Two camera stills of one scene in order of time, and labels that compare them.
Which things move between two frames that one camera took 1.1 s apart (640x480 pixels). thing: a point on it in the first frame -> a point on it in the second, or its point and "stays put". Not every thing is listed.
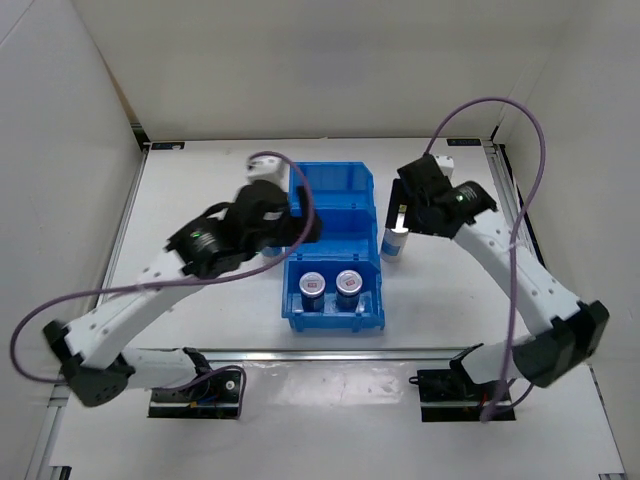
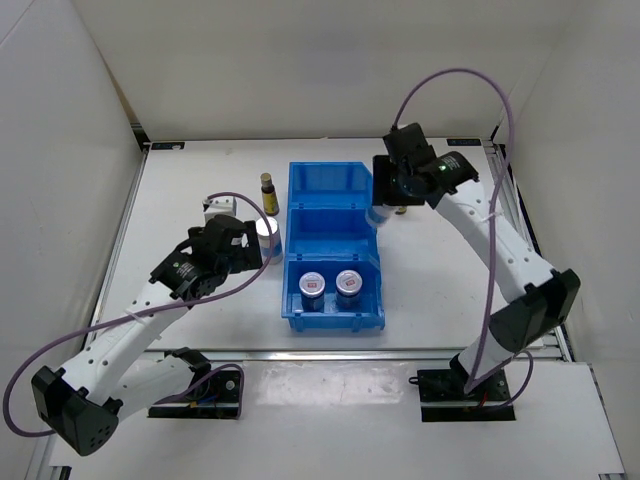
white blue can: x=393 y=244 -> x=376 y=214
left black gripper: x=305 y=229 -> x=250 y=258
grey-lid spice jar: x=348 y=286 stays put
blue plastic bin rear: x=334 y=184 stays put
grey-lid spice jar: x=312 y=288 stays put
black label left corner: x=167 y=145 stays put
